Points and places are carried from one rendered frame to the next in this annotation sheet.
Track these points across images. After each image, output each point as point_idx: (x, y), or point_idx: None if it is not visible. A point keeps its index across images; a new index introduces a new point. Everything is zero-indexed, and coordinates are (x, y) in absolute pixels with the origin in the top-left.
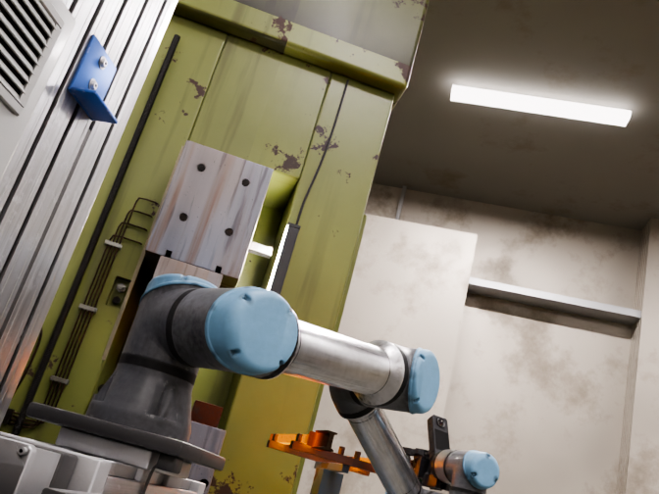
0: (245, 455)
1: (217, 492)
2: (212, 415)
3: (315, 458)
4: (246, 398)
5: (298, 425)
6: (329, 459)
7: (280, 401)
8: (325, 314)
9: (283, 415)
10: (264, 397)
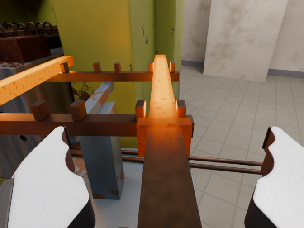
0: (87, 66)
1: (80, 98)
2: (12, 49)
3: (100, 78)
4: (64, 14)
5: (119, 26)
6: (21, 134)
7: (94, 5)
8: None
9: (102, 19)
10: (78, 7)
